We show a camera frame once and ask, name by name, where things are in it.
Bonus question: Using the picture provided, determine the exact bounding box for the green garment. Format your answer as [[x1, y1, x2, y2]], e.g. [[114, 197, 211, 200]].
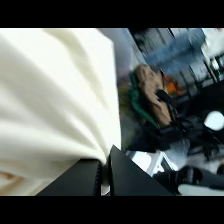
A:
[[128, 71, 160, 129]]

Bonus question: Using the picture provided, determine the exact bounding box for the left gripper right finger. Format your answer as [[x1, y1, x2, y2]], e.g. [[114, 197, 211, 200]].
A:
[[107, 144, 174, 197]]

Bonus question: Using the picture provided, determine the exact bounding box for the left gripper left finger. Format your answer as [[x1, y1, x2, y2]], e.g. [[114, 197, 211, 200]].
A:
[[36, 158, 102, 197]]

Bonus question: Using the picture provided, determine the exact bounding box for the white garment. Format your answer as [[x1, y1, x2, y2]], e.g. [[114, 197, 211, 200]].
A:
[[0, 28, 122, 197]]

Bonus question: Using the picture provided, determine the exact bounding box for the brown garment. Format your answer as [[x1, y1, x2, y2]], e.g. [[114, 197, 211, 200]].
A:
[[134, 63, 173, 128]]

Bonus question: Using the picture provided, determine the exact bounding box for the black garment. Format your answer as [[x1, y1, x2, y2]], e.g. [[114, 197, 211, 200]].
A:
[[126, 123, 188, 154]]

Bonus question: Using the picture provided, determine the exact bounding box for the orange garment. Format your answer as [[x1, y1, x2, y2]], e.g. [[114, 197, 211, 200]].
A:
[[163, 75, 185, 96]]

